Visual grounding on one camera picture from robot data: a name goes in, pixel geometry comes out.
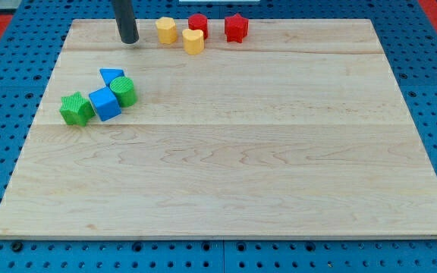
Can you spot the green cylinder block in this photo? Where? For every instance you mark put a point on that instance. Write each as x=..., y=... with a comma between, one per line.
x=123, y=89

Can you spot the red cylinder block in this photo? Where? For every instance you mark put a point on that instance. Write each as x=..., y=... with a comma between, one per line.
x=199, y=22

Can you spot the yellow heart block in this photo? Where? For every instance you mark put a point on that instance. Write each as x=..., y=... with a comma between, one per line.
x=193, y=41

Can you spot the blue triangle block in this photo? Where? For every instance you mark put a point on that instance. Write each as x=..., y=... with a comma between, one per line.
x=109, y=74

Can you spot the green star block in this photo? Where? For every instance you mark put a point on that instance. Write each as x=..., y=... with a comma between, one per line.
x=76, y=110

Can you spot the red star block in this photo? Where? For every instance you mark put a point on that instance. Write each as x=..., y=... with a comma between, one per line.
x=236, y=28

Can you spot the blue cube block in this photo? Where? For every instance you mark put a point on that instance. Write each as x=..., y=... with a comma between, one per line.
x=105, y=103

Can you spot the light wooden board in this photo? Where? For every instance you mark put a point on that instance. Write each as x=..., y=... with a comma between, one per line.
x=300, y=132

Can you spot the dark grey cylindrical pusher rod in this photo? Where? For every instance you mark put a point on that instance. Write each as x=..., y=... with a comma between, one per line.
x=126, y=21

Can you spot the yellow hexagon block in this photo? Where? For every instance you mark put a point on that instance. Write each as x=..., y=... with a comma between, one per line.
x=166, y=30

